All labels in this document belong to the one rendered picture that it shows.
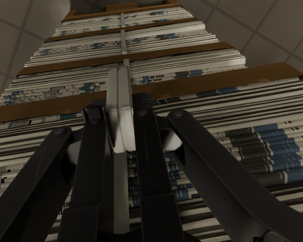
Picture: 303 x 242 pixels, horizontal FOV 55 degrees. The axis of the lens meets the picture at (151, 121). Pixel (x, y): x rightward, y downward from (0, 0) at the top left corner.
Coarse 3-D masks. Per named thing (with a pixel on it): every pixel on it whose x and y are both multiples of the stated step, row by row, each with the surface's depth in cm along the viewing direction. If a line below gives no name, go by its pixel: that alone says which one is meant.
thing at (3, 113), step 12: (72, 96) 32; (84, 96) 31; (0, 108) 32; (12, 108) 31; (24, 108) 31; (36, 108) 30; (48, 108) 30; (60, 108) 29; (72, 108) 29; (0, 120) 29; (12, 120) 28
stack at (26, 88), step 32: (64, 32) 76; (128, 32) 68; (160, 32) 64; (192, 32) 63; (32, 64) 55; (128, 64) 48; (160, 64) 47; (192, 64) 45; (224, 64) 45; (0, 96) 42; (32, 96) 41; (64, 96) 41
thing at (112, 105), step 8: (112, 72) 21; (112, 80) 20; (112, 88) 18; (112, 96) 17; (112, 104) 16; (112, 112) 16; (112, 120) 16; (120, 120) 16; (112, 128) 16; (120, 128) 17; (112, 136) 17; (120, 136) 17; (120, 144) 17; (120, 152) 18
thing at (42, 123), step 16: (80, 112) 29; (0, 128) 28; (16, 128) 27; (32, 128) 27; (48, 128) 26; (80, 128) 25; (0, 144) 25; (16, 144) 24; (32, 144) 24; (0, 160) 23; (16, 160) 22; (0, 176) 21; (0, 192) 20; (48, 240) 17
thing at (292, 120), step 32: (192, 96) 29; (224, 96) 28; (256, 96) 27; (288, 96) 26; (224, 128) 23; (256, 128) 23; (288, 128) 23; (256, 160) 20; (288, 160) 19; (192, 192) 18; (288, 192) 17; (192, 224) 16
